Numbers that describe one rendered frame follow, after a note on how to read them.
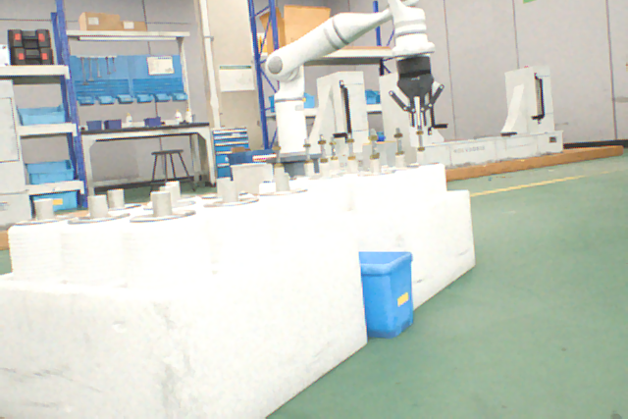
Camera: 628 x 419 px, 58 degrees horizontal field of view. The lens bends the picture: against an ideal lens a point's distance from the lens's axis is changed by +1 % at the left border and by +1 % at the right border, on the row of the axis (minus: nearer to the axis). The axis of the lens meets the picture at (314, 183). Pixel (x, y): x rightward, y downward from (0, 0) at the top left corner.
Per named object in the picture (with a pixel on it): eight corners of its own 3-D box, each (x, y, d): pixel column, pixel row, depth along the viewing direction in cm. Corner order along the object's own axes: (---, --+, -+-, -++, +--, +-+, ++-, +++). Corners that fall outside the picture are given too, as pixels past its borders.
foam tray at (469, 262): (242, 300, 124) (234, 219, 123) (335, 261, 156) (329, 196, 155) (408, 314, 102) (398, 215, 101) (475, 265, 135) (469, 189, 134)
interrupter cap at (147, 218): (115, 226, 65) (114, 220, 65) (166, 216, 71) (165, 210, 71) (160, 225, 61) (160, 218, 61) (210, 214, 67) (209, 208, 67)
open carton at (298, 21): (260, 59, 680) (255, 17, 677) (310, 59, 718) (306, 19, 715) (284, 49, 631) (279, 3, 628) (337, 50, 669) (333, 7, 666)
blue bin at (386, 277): (246, 326, 105) (239, 262, 105) (282, 308, 115) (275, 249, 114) (395, 340, 89) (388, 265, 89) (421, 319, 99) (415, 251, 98)
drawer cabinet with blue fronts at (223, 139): (202, 186, 719) (196, 131, 715) (237, 182, 742) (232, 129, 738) (218, 186, 668) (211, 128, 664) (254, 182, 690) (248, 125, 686)
